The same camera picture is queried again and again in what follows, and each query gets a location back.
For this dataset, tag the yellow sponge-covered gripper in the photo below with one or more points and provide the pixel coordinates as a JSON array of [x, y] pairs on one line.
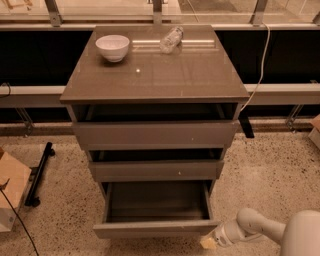
[[222, 235]]

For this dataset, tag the grey bottom drawer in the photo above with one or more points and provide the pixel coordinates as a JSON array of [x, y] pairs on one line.
[[156, 209]]

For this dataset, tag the grey drawer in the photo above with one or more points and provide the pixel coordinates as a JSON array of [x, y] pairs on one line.
[[156, 209], [154, 127], [156, 165]]

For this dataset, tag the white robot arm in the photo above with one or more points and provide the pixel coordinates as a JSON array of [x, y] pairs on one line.
[[300, 236]]

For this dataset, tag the grey middle drawer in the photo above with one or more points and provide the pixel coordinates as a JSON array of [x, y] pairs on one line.
[[156, 165]]

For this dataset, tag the grey drawer cabinet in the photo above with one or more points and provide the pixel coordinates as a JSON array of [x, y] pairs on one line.
[[198, 71]]

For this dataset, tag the grey top drawer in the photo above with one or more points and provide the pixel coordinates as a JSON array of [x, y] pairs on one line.
[[154, 127]]

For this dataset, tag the black cabinet rear leg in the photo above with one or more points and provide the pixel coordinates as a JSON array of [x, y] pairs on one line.
[[246, 126]]

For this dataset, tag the cardboard box right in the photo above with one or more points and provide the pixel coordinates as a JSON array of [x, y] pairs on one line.
[[314, 135]]

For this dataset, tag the cardboard box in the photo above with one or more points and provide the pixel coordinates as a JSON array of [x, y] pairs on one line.
[[14, 176], [314, 135]]

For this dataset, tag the black stand foot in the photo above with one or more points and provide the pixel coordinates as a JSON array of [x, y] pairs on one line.
[[36, 174]]

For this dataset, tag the crumpled clear plastic bottle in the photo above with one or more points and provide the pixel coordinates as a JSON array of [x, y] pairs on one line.
[[171, 40]]

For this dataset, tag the cardboard box left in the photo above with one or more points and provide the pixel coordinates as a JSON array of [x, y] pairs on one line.
[[14, 176]]

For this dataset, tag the white ceramic bowl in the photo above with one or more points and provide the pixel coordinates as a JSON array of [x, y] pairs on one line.
[[113, 47]]

